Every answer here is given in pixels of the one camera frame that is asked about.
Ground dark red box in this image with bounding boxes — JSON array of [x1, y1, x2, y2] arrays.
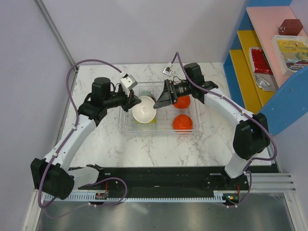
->
[[278, 19, 303, 36]]

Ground colourful shelf unit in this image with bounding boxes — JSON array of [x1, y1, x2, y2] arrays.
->
[[223, 0, 308, 135]]

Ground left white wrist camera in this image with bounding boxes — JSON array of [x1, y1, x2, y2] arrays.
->
[[120, 75, 138, 96]]

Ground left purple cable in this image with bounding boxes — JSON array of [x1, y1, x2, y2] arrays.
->
[[38, 59, 128, 219]]

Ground orange bowl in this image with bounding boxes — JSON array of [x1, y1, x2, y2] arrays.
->
[[173, 95, 191, 109], [172, 114, 193, 130]]

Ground pale green ceramic bowl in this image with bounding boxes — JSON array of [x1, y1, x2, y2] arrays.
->
[[140, 90, 154, 98]]

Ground white bowl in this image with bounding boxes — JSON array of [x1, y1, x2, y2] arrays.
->
[[132, 96, 156, 124]]

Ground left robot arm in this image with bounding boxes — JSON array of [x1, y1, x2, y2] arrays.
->
[[30, 75, 141, 200]]

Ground white slotted cable duct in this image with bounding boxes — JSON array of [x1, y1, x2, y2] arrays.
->
[[44, 191, 239, 202]]

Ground clear wire dish rack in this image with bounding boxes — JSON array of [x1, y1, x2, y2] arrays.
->
[[118, 81, 199, 136]]

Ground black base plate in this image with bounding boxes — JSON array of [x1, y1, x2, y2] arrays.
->
[[77, 165, 253, 198]]

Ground yellow-green bowl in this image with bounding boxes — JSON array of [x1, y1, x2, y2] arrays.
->
[[136, 118, 156, 125]]

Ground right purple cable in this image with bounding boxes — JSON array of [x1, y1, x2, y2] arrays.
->
[[169, 51, 278, 209]]

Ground purple cable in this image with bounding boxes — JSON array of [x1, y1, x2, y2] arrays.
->
[[38, 59, 128, 219], [169, 51, 278, 209]]

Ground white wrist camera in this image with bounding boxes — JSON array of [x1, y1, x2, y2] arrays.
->
[[120, 75, 138, 96], [162, 67, 174, 77]]

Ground clear box with yellow print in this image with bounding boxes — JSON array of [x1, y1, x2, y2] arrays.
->
[[271, 35, 308, 77]]

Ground crumpled silver wrapper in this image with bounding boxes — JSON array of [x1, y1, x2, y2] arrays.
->
[[254, 73, 276, 92]]

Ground red packet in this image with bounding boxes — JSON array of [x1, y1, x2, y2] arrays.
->
[[249, 47, 273, 75]]

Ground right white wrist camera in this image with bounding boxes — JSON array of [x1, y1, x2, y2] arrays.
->
[[162, 67, 174, 77]]

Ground aluminium frame rail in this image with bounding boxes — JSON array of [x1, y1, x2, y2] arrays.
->
[[34, 0, 75, 66]]

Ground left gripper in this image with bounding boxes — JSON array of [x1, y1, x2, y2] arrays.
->
[[104, 87, 141, 112]]

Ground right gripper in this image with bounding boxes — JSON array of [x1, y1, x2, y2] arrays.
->
[[154, 79, 193, 109]]

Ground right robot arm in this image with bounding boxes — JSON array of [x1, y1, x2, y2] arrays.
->
[[153, 63, 270, 190]]

